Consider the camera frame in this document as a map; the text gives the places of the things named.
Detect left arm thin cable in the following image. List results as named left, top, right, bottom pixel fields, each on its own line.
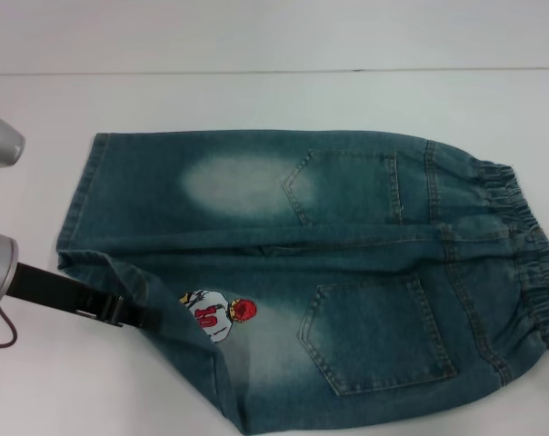
left=0, top=302, right=20, bottom=350

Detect blue denim shorts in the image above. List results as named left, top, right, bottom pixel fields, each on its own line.
left=55, top=131, right=549, bottom=436

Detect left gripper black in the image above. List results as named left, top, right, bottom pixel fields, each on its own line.
left=5, top=261, right=163, bottom=332

